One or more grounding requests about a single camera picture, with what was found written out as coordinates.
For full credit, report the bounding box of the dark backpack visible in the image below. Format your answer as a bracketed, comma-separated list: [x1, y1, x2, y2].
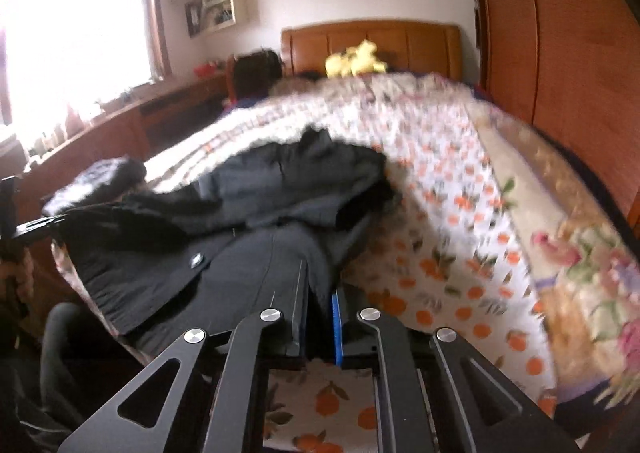
[232, 49, 284, 101]

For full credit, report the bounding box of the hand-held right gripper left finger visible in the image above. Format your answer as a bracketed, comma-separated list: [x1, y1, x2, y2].
[57, 260, 309, 453]

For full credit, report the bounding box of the wooden slatted wardrobe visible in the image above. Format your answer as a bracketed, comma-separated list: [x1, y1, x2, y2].
[462, 0, 640, 234]

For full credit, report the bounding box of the long wooden desk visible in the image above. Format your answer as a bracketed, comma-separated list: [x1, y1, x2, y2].
[0, 70, 236, 254]

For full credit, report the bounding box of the person's grey trouser leg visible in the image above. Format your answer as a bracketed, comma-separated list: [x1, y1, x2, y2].
[39, 302, 133, 436]

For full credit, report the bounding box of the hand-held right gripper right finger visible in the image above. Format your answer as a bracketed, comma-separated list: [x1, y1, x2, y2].
[330, 288, 581, 453]

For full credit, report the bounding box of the floral quilt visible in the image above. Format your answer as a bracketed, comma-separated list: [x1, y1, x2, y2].
[270, 70, 640, 414]

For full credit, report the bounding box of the yellow plush toy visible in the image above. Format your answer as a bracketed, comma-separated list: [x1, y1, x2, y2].
[325, 39, 388, 79]

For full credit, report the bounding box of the person's left hand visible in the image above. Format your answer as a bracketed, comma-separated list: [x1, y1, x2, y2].
[0, 248, 34, 319]

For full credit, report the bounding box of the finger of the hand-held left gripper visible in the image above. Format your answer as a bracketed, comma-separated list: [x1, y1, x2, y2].
[12, 214, 67, 241]

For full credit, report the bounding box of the folded dark garment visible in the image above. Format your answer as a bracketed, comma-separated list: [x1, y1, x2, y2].
[42, 157, 148, 216]

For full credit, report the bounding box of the wood-framed window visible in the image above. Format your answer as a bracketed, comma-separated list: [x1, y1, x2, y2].
[0, 0, 171, 134]

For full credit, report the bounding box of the bed with fruit-print sheet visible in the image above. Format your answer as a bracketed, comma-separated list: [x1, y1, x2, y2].
[50, 68, 561, 453]

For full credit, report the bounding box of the wooden bed headboard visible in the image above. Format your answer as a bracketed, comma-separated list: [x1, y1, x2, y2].
[280, 19, 463, 84]

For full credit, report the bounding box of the black double-breasted coat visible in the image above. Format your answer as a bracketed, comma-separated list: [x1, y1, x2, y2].
[52, 127, 401, 359]

